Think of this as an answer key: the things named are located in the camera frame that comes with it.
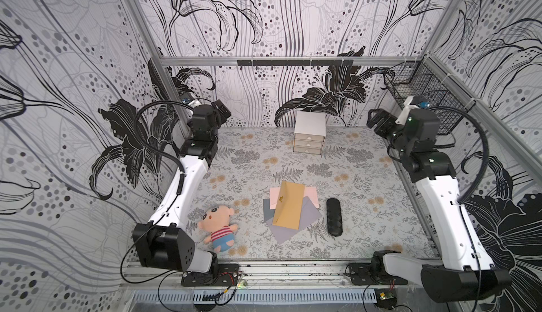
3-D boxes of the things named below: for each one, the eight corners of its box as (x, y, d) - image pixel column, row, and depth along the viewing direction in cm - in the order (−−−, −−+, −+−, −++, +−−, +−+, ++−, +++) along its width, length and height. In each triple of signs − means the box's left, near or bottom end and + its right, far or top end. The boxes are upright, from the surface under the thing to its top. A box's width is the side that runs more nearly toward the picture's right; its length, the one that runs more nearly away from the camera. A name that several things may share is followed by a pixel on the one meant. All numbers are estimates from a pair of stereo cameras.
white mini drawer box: (294, 155, 109) (295, 137, 98) (292, 124, 124) (293, 105, 113) (325, 155, 109) (330, 137, 98) (319, 124, 124) (323, 105, 113)
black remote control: (328, 235, 83) (330, 232, 81) (326, 200, 93) (327, 197, 90) (341, 236, 83) (343, 234, 80) (338, 201, 93) (339, 198, 90)
